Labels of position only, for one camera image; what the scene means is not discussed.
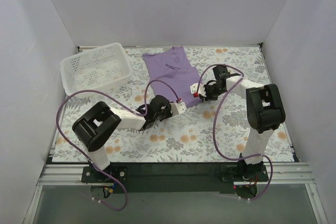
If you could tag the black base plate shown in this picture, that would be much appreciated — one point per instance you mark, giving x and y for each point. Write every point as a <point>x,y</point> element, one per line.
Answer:
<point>176,177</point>

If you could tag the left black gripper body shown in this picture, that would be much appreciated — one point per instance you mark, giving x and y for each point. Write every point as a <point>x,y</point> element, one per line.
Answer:
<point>168,111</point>

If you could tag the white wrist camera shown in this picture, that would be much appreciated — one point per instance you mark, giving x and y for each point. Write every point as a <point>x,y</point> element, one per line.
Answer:
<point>178,107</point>
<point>198,91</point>

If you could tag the purple t-shirt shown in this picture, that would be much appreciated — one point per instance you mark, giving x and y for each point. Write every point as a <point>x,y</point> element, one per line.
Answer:
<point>173,75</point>

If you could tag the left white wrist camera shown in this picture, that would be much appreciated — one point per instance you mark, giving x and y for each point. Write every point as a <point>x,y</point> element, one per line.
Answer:
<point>178,107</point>

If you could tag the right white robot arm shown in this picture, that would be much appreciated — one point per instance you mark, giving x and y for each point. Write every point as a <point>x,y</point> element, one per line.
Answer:
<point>265,113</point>

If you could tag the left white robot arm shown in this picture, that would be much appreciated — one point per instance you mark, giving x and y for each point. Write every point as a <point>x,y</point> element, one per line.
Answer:
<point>96,126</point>

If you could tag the floral table mat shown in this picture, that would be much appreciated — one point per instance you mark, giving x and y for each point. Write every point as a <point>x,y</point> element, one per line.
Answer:
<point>207,132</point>

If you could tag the white plastic basket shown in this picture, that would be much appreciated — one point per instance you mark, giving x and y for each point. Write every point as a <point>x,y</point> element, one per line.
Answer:
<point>100,69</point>

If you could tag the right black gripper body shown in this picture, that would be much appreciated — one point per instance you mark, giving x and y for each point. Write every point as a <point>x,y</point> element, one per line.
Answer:
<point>208,92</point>

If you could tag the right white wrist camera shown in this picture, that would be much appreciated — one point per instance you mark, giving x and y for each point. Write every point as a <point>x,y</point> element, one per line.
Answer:
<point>198,91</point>

